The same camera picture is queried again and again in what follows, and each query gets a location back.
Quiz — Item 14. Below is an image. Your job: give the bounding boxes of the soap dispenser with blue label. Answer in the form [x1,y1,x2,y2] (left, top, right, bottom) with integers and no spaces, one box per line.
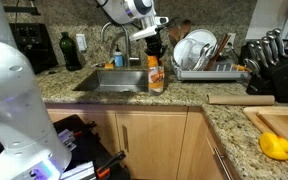
[113,44,125,69]

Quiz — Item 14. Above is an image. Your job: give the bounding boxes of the black coffee maker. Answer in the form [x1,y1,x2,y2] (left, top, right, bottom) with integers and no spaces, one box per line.
[8,22,59,75]

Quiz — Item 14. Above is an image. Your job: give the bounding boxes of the wooden spoon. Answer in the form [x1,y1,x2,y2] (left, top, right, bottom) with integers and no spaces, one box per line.
[178,19,194,42]
[167,20,182,46]

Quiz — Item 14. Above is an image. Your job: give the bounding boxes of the orange and black clamp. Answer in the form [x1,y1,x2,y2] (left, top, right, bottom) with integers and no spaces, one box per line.
[95,149,127,180]

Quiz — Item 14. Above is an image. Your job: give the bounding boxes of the steel handled knife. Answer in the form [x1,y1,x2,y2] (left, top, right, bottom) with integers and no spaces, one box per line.
[246,41,259,63]
[254,44,269,69]
[266,31,281,64]
[260,36,275,66]
[272,28,288,60]

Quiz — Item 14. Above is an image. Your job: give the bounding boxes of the dish brush with clear handle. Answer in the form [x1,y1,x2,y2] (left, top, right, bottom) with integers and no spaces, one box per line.
[91,60,107,68]

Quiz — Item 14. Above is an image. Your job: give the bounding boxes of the wooden rolling pin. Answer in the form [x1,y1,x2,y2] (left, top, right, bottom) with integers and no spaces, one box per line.
[206,93,276,107]

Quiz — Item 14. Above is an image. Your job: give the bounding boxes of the black knife block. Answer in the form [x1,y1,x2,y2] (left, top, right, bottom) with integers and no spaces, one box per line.
[245,54,288,104]

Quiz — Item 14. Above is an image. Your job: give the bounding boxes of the yellow rubber duck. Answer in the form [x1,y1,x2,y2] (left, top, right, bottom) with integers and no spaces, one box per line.
[259,132,288,162]

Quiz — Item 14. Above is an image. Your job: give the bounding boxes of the white paper towel roll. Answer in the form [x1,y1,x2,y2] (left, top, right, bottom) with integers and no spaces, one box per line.
[245,0,288,41]

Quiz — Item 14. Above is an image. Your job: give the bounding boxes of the brown wooden utensils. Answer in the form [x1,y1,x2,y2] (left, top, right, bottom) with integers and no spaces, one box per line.
[204,33,232,72]

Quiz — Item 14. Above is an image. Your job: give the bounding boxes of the white wall outlet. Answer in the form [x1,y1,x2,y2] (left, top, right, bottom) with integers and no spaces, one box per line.
[226,33,238,48]
[75,33,88,52]

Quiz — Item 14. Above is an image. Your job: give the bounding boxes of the white plate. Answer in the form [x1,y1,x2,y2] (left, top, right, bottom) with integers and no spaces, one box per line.
[183,28,218,56]

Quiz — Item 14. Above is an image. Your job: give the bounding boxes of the chrome arched faucet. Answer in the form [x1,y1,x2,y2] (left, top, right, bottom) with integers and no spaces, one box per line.
[100,21,142,68]

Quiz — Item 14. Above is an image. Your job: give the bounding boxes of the stainless steel sink basin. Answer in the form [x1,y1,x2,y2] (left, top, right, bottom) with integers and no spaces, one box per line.
[73,68,150,94]

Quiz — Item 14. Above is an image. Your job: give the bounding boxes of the kitchen scissors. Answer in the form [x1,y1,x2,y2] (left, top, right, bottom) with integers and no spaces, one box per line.
[242,58,262,78]

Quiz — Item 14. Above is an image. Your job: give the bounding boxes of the orange snack bag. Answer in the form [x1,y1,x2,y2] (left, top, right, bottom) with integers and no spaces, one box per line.
[146,54,166,97]

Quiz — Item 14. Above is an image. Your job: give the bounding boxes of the large wooden cutting board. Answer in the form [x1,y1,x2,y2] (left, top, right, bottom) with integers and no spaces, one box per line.
[242,106,288,178]

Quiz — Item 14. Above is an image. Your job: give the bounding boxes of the black robot cart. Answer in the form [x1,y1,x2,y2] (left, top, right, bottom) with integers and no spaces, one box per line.
[52,114,132,180]

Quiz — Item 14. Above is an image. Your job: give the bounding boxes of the metal spoons in rack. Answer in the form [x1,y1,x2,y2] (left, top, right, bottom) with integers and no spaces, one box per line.
[193,43,216,72]

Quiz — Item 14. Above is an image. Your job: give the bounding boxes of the grey dish rack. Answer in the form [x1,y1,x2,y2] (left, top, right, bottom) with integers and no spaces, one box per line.
[169,56,252,82]

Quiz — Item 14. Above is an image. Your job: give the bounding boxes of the wooden cabinet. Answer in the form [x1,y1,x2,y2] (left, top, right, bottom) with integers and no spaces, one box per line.
[45,103,242,180]

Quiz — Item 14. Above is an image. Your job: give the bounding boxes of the small wooden cutting board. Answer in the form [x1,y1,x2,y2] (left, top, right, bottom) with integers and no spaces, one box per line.
[256,110,288,161]

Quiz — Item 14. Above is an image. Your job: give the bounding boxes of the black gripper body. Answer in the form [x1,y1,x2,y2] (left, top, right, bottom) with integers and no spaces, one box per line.
[144,32,168,52]

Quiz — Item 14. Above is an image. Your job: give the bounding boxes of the dark green glass bottle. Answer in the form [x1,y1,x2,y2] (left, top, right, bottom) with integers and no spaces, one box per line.
[58,31,82,72]

